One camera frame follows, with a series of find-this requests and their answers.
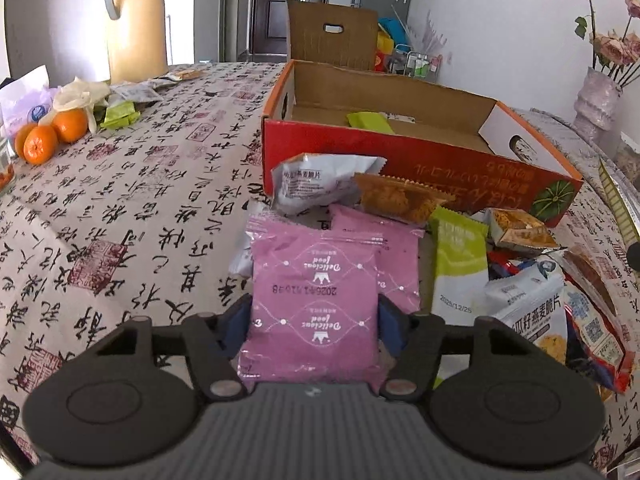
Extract pale pink vase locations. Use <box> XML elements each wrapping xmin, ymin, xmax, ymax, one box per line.
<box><xmin>572</xmin><ymin>66</ymin><xmax>624</xmax><ymax>146</ymax></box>

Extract lime green packets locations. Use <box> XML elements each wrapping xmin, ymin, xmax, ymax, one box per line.
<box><xmin>100</xmin><ymin>101</ymin><xmax>142</xmax><ymax>131</ymax></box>

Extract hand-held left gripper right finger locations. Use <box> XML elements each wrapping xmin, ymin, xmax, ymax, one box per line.
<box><xmin>377</xmin><ymin>294</ymin><xmax>540</xmax><ymax>403</ymax></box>

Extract cream rubber glove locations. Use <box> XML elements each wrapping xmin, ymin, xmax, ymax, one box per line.
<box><xmin>39</xmin><ymin>76</ymin><xmax>112</xmax><ymax>133</ymax></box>

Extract wire storage rack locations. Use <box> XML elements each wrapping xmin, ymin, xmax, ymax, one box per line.
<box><xmin>387</xmin><ymin>45</ymin><xmax>443</xmax><ymax>81</ymax></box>

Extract calligraphy printed tablecloth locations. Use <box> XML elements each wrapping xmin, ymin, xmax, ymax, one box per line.
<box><xmin>0</xmin><ymin>60</ymin><xmax>640</xmax><ymax>480</ymax></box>

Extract white purple decorative branches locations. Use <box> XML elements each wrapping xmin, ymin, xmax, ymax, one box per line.
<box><xmin>407</xmin><ymin>10</ymin><xmax>451</xmax><ymax>56</ymax></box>

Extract white blue oat packet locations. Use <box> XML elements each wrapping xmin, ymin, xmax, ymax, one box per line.
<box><xmin>484</xmin><ymin>255</ymin><xmax>571</xmax><ymax>366</ymax></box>

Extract dark brown door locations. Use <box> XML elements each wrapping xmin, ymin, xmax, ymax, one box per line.
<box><xmin>250</xmin><ymin>0</ymin><xmax>331</xmax><ymax>56</ymax></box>

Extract yellow thermos jug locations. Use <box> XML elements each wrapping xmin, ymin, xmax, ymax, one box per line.
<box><xmin>103</xmin><ymin>0</ymin><xmax>169</xmax><ymax>84</ymax></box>

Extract red cardboard box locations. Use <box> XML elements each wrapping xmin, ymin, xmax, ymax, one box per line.
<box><xmin>261</xmin><ymin>59</ymin><xmax>585</xmax><ymax>228</ymax></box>

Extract pink snack packet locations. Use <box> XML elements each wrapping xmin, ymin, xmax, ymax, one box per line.
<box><xmin>327</xmin><ymin>204</ymin><xmax>426</xmax><ymax>313</ymax></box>
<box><xmin>237</xmin><ymin>212</ymin><xmax>388</xmax><ymax>386</ymax></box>

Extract grey white snack packet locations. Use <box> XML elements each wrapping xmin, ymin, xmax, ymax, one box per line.
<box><xmin>270</xmin><ymin>152</ymin><xmax>388</xmax><ymax>217</ymax></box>

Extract clear jar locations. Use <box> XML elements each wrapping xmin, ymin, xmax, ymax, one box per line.
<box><xmin>617</xmin><ymin>130</ymin><xmax>640</xmax><ymax>186</ymax></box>

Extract blue bag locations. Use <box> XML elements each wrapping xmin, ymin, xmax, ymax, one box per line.
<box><xmin>378</xmin><ymin>17</ymin><xmax>416</xmax><ymax>53</ymax></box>

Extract grey printed snack packet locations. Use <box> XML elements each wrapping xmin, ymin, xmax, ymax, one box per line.
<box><xmin>111</xmin><ymin>82</ymin><xmax>163</xmax><ymax>108</ymax></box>

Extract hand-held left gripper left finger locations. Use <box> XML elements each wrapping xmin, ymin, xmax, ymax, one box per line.
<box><xmin>90</xmin><ymin>294</ymin><xmax>253</xmax><ymax>402</ymax></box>

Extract white purple plastic bag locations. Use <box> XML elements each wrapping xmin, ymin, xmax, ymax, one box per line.
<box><xmin>0</xmin><ymin>65</ymin><xmax>56</xmax><ymax>141</ymax></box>

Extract yellow black striped bag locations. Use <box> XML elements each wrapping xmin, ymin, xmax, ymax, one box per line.
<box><xmin>599</xmin><ymin>157</ymin><xmax>640</xmax><ymax>246</ymax></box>

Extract green white snack packet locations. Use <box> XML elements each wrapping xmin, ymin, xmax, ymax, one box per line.
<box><xmin>429</xmin><ymin>205</ymin><xmax>490</xmax><ymax>317</ymax></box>

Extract brown wooden chair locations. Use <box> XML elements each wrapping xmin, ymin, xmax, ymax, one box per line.
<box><xmin>286</xmin><ymin>0</ymin><xmax>379</xmax><ymax>72</ymax></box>

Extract dried pink roses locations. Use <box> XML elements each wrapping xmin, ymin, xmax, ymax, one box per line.
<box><xmin>570</xmin><ymin>0</ymin><xmax>640</xmax><ymax>86</ymax></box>

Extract blue red candy wrapper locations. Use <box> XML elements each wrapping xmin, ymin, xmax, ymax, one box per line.
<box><xmin>487</xmin><ymin>250</ymin><xmax>536</xmax><ymax>281</ymax></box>

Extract orange mandarin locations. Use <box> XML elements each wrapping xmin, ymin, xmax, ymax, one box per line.
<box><xmin>22</xmin><ymin>125</ymin><xmax>59</xmax><ymax>165</ymax></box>
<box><xmin>51</xmin><ymin>108</ymin><xmax>89</xmax><ymax>144</ymax></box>
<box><xmin>14</xmin><ymin>122</ymin><xmax>38</xmax><ymax>158</ymax></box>

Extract brown cookie snack packet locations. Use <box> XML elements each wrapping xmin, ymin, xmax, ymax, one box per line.
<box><xmin>351</xmin><ymin>172</ymin><xmax>449</xmax><ymax>226</ymax></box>

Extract grey quilted cloth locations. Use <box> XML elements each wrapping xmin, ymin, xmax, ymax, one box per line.
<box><xmin>515</xmin><ymin>107</ymin><xmax>621</xmax><ymax>171</ymax></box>

